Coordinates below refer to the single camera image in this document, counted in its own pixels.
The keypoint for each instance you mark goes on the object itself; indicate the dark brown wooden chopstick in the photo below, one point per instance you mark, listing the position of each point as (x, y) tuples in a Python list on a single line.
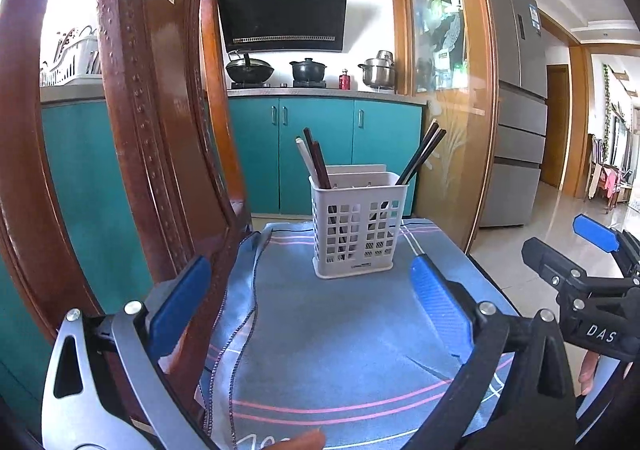
[(320, 160), (311, 145), (425, 142), (435, 142)]

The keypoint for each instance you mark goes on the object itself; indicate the black range hood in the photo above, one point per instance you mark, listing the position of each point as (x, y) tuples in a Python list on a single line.
[(282, 15)]

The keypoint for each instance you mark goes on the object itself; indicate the green hanging garland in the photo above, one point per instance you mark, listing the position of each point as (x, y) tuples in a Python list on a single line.
[(607, 110)]

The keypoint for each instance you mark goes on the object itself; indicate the person's left hand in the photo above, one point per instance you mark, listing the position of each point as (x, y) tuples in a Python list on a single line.
[(305, 441)]

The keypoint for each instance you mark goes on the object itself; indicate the clothes drying rack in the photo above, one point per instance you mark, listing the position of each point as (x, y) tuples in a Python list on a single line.
[(612, 175)]

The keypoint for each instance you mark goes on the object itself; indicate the stainless steel stock pot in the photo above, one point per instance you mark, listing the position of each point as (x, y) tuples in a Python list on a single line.
[(378, 72)]

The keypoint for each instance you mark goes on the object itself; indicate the white chopstick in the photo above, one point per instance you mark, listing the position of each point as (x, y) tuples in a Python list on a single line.
[(304, 155)]

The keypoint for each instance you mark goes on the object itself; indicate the white plastic utensil basket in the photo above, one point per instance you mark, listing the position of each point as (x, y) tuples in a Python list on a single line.
[(350, 230)]

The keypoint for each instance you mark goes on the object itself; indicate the black lidded clay pot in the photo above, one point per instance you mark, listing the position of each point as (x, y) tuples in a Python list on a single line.
[(308, 71)]

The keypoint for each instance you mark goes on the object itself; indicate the wooden interior door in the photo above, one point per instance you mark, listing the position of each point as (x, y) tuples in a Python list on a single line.
[(557, 130)]

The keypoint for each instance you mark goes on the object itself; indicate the white dish rack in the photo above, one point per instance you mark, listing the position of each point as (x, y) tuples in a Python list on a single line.
[(75, 60)]

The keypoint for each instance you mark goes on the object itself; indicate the wooden chair back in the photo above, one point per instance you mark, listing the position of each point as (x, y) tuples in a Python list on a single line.
[(150, 130)]

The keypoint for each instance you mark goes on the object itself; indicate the wood framed glass sliding door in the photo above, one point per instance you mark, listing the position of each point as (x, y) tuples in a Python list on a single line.
[(450, 55)]

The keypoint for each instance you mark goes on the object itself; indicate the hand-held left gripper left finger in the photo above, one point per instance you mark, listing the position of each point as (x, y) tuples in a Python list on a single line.
[(182, 300)]

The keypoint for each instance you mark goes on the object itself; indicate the blue striped cloth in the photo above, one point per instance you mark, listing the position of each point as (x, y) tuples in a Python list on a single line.
[(325, 330)]

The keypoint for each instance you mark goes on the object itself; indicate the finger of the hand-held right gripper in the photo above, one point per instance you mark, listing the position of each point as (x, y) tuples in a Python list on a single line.
[(595, 232), (545, 260)]

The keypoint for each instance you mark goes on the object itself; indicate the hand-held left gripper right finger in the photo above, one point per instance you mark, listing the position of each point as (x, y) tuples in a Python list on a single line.
[(440, 300)]

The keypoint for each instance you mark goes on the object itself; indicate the silver refrigerator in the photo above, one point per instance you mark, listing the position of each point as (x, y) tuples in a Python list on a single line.
[(520, 130)]

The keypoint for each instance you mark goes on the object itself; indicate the black wok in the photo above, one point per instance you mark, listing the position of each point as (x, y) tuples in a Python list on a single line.
[(250, 71)]

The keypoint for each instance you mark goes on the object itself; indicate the person's right hand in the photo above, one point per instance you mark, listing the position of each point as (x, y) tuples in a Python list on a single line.
[(589, 375)]

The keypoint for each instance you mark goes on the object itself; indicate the red bottle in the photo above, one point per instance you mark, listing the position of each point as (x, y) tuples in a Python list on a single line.
[(345, 81)]

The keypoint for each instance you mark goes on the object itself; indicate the gas stove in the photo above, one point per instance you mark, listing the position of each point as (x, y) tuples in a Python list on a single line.
[(280, 85)]

